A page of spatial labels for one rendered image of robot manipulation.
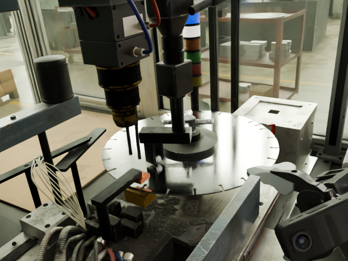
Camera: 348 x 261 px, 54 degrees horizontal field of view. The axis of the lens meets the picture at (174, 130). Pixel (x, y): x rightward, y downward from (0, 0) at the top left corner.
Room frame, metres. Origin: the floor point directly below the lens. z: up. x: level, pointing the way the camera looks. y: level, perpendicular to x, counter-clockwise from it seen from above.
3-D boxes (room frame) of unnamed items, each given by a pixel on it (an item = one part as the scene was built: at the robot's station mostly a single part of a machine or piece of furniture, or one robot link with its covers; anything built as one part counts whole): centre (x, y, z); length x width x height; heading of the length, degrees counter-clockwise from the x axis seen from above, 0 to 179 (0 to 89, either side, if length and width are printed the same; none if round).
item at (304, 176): (0.39, -0.17, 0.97); 0.09 x 0.02 x 0.05; 37
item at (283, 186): (0.44, -0.16, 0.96); 0.09 x 0.06 x 0.03; 37
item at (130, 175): (0.42, 0.08, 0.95); 0.10 x 0.03 x 0.07; 146
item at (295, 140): (0.82, -0.27, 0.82); 0.18 x 0.18 x 0.15; 56
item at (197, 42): (0.88, -0.06, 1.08); 0.05 x 0.04 x 0.03; 56
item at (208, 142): (0.58, -0.03, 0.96); 0.11 x 0.11 x 0.03
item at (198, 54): (0.88, -0.06, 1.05); 0.05 x 0.04 x 0.03; 56
